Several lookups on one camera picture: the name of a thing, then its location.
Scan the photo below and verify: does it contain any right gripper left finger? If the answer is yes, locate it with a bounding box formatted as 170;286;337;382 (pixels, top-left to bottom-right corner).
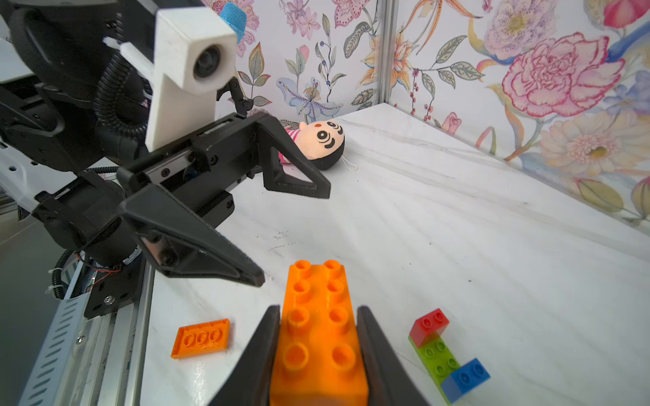
209;305;281;406

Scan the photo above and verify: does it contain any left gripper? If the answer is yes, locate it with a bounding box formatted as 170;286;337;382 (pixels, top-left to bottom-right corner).
33;113;331;288

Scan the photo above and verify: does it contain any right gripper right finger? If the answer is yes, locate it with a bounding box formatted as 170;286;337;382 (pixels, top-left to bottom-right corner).
356;306;429;406

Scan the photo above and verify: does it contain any lime green long brick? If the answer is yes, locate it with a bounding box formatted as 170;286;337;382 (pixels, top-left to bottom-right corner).
408;337;460;405

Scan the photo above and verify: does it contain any red long brick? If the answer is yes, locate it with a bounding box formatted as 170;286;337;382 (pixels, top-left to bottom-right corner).
409;309;450;348

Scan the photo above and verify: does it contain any orange tall long brick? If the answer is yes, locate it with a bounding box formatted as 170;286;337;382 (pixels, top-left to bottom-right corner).
269;260;369;405

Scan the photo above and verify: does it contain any blue small brick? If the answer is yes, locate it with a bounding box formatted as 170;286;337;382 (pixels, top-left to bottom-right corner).
441;359;491;404

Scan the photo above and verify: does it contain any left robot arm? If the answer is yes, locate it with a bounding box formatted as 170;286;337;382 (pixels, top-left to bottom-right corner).
1;1;331;287

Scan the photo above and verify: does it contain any orange flat brick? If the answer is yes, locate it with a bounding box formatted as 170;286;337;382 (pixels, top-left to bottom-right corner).
171;319;230;360

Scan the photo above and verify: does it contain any plush doll pink dress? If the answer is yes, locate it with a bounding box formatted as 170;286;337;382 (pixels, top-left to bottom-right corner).
284;120;345;171

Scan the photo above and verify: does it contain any blue toy microphone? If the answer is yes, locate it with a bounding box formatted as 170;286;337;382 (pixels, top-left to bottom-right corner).
219;2;247;43

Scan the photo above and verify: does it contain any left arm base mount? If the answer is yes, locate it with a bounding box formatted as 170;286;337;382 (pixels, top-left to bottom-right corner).
84;254;146;320

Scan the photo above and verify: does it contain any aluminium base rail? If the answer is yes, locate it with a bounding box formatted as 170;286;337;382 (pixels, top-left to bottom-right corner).
18;265;154;405

